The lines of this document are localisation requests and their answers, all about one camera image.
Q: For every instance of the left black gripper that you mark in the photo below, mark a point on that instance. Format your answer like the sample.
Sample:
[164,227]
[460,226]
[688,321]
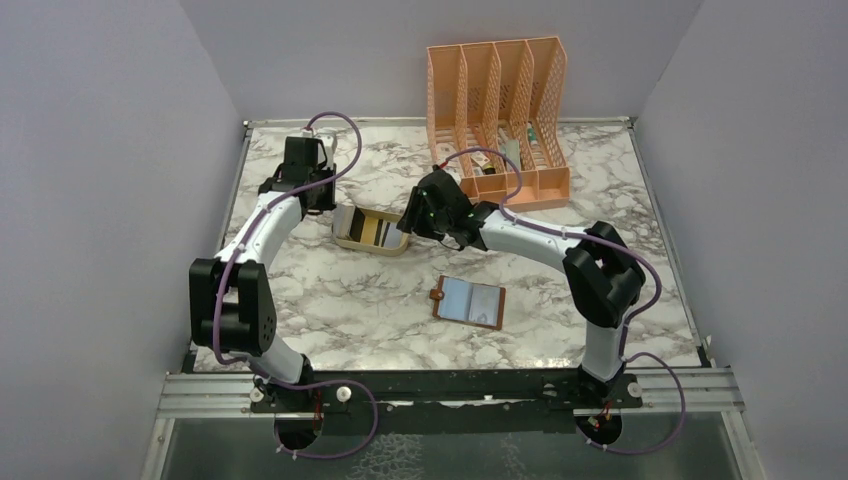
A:
[328,201]

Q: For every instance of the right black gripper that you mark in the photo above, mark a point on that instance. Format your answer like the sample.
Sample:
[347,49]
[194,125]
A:
[412,220]

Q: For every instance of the brown leather card holder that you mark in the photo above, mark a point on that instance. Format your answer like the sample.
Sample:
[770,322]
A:
[470,303]

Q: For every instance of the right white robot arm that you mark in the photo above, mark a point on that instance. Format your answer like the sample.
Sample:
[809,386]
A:
[604,278]

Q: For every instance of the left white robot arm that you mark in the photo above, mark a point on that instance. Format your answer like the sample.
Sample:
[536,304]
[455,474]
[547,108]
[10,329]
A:
[232,310]

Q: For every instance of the tan oval card tray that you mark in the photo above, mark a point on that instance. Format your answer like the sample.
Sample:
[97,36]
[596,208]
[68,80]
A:
[371,232]

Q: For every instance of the small box in organizer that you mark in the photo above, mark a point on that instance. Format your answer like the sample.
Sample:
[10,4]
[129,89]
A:
[481,164]

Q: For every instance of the orange plastic file organizer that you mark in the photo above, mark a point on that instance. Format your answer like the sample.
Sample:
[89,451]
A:
[481,94]

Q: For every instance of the green white tube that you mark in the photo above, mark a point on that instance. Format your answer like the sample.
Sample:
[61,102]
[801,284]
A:
[532,138]

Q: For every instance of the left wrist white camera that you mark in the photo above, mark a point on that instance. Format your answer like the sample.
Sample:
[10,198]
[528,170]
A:
[328,146]

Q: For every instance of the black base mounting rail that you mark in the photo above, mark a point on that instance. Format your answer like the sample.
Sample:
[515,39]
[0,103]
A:
[431,402]

